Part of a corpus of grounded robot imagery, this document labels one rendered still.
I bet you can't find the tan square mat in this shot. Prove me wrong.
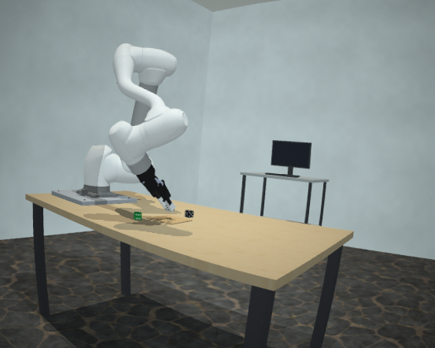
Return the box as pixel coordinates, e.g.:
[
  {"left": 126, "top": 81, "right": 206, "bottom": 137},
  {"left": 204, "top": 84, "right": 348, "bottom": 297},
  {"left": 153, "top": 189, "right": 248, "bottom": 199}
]
[{"left": 146, "top": 215, "right": 192, "bottom": 224}]

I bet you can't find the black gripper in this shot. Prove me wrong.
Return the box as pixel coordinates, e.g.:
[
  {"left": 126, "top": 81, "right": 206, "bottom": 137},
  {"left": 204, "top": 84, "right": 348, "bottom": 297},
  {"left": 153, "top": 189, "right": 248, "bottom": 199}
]
[{"left": 136, "top": 164, "right": 176, "bottom": 212}]

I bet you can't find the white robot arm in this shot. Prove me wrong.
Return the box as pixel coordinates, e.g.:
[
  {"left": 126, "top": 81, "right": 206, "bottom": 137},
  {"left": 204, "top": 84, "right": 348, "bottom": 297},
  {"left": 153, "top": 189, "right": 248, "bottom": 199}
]
[{"left": 76, "top": 43, "right": 188, "bottom": 198}]

